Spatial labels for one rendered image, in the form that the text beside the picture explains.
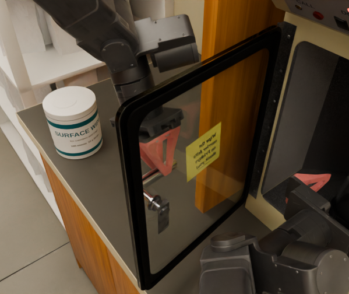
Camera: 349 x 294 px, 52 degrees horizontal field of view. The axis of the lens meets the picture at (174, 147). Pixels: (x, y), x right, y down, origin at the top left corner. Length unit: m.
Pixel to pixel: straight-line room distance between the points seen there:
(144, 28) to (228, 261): 0.31
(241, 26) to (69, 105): 0.49
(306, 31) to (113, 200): 0.56
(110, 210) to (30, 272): 1.14
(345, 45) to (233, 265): 0.32
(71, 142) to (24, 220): 1.25
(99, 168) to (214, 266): 0.59
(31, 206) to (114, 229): 1.41
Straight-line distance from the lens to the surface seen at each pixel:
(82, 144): 0.96
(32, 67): 1.48
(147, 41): 0.48
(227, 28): 0.59
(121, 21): 0.42
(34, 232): 2.09
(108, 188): 0.91
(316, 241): 0.53
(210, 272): 0.41
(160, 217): 0.52
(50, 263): 1.95
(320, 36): 0.57
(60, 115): 0.91
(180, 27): 0.49
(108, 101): 1.18
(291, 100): 0.66
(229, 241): 0.46
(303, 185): 0.57
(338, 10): 0.46
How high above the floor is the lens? 1.61
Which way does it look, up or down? 42 degrees down
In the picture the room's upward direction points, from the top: straight up
